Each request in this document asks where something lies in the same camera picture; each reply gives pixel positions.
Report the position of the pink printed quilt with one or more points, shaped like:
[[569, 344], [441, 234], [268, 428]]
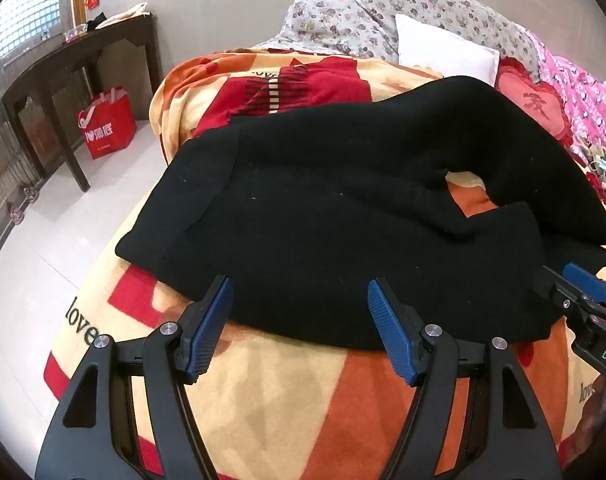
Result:
[[583, 95]]

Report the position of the white pillow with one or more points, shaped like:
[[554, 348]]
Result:
[[445, 52]]

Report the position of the black pants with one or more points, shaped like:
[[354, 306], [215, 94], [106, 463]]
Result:
[[323, 210]]

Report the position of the orange red printed blanket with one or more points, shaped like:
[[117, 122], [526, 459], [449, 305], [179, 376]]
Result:
[[303, 395]]

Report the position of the floral pillow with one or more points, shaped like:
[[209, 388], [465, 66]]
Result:
[[328, 25]]

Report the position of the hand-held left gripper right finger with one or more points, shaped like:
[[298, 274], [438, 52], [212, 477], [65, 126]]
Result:
[[390, 327]]

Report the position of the pink cloth bag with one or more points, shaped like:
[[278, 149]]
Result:
[[125, 12]]

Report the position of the window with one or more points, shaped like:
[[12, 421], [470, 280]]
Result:
[[28, 5]]

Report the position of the dark wooden table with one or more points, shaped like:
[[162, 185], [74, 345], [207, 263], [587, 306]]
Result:
[[68, 60]]

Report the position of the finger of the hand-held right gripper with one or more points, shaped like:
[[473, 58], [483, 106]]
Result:
[[585, 280], [560, 292]]

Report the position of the grey floral pillows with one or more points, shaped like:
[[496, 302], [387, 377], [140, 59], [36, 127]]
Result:
[[448, 10]]

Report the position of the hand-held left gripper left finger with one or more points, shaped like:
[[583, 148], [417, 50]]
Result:
[[212, 327]]

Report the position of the red heart cushion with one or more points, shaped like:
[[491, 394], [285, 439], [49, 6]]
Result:
[[533, 100]]

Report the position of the red shopping bag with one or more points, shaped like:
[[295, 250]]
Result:
[[108, 125]]

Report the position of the multicoloured floral cloth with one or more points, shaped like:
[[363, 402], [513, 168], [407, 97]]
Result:
[[603, 180]]

